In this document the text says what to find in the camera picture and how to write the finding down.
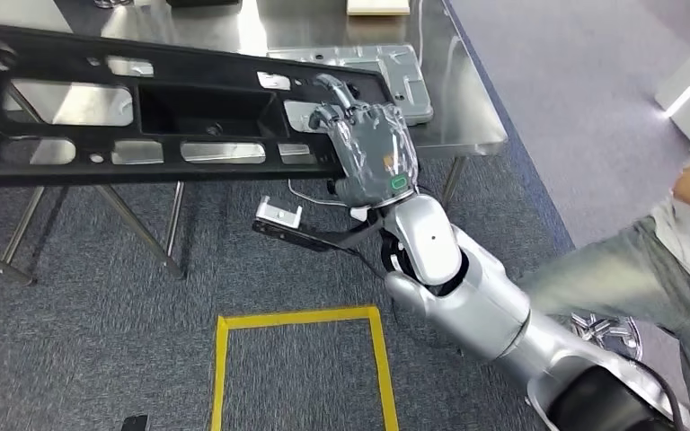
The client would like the person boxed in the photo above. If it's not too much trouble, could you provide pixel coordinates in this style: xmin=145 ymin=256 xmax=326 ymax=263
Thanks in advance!
xmin=517 ymin=136 xmax=690 ymax=431

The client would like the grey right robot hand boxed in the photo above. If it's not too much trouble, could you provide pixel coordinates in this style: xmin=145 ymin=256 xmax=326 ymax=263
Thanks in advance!
xmin=309 ymin=73 xmax=421 ymax=208

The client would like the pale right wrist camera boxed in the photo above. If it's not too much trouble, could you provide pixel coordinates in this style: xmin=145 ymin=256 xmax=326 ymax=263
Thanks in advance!
xmin=255 ymin=196 xmax=304 ymax=229

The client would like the black plastic frame part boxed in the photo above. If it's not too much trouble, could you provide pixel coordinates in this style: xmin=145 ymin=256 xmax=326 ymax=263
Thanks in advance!
xmin=0 ymin=21 xmax=397 ymax=189

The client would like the pale wooden board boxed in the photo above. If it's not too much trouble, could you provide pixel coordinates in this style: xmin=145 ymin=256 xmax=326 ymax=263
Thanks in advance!
xmin=346 ymin=0 xmax=411 ymax=17

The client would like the stainless steel workbench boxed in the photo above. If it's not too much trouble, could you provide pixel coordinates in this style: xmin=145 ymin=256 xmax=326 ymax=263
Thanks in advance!
xmin=0 ymin=0 xmax=508 ymax=286

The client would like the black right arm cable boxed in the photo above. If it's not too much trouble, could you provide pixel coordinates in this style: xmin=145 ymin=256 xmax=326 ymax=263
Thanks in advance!
xmin=624 ymin=356 xmax=679 ymax=431

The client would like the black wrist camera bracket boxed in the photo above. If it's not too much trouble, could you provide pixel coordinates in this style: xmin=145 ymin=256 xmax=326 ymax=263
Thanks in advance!
xmin=252 ymin=205 xmax=385 ymax=254

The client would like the chrome chair base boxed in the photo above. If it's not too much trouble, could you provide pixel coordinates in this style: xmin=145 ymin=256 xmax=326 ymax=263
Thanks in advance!
xmin=568 ymin=312 xmax=644 ymax=361

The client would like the grey stamped metal plate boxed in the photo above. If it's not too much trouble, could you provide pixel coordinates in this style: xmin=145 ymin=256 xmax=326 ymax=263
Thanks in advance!
xmin=266 ymin=44 xmax=436 ymax=128

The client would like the yellow floor tape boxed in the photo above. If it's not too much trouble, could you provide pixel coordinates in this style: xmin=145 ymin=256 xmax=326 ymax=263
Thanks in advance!
xmin=209 ymin=306 xmax=401 ymax=431

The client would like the white power cord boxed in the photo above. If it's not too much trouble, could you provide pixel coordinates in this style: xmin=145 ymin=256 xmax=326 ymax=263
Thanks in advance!
xmin=287 ymin=178 xmax=352 ymax=208

